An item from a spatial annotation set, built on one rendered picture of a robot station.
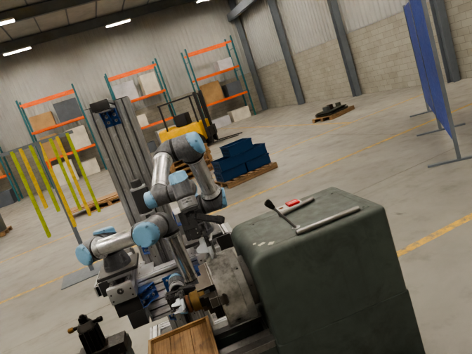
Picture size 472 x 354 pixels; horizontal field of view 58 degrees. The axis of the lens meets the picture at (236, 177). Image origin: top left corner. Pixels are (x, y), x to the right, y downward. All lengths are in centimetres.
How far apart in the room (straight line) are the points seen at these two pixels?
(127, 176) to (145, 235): 59
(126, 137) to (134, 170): 19
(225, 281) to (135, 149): 107
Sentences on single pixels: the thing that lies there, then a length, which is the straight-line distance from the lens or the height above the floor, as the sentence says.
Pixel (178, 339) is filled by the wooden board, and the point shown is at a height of 88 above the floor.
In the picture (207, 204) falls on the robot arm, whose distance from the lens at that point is 235.
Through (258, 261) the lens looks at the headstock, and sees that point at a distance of 167.
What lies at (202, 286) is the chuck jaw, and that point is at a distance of 191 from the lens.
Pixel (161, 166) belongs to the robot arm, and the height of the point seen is 165.
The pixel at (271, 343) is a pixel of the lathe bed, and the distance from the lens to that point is 188.
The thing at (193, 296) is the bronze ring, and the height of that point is 111.
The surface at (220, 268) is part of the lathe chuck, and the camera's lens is 179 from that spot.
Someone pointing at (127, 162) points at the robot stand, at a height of 168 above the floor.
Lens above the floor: 188
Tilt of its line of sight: 11 degrees down
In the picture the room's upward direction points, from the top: 19 degrees counter-clockwise
